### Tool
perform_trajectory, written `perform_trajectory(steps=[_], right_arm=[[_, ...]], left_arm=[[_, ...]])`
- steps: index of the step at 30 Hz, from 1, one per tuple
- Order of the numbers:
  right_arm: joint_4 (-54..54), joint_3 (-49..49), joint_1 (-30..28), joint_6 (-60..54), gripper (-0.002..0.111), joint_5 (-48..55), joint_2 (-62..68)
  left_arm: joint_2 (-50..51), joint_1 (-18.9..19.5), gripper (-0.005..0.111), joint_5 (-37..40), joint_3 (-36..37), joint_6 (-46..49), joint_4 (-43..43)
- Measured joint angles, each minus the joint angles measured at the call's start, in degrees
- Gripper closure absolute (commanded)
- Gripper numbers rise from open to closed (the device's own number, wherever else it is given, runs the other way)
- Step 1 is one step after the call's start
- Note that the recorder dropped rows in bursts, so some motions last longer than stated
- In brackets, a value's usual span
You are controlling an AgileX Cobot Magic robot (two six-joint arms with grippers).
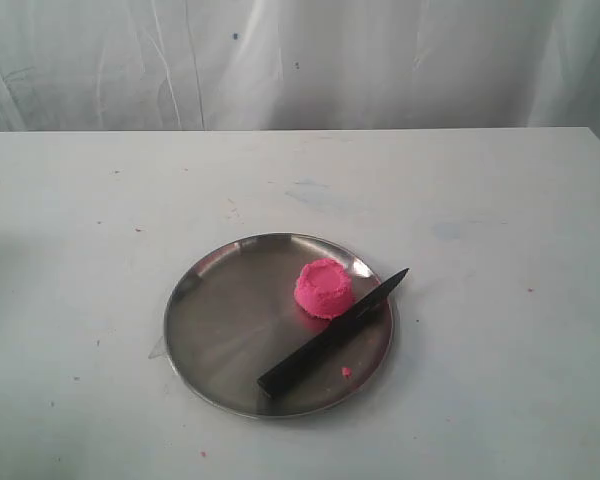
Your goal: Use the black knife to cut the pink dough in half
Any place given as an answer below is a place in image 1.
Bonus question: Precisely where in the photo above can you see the round stainless steel plate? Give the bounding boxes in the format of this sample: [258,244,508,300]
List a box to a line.
[163,233,396,419]

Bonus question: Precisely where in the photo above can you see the white backdrop curtain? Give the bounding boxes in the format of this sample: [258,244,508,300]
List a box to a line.
[0,1,600,135]

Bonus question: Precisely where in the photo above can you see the black knife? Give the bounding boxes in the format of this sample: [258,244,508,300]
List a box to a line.
[257,268,410,399]

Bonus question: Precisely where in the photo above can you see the clear tape piece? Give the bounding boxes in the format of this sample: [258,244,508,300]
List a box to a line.
[148,336,167,359]

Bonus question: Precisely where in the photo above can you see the pink putty lump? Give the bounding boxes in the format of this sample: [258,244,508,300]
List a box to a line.
[294,258,355,320]

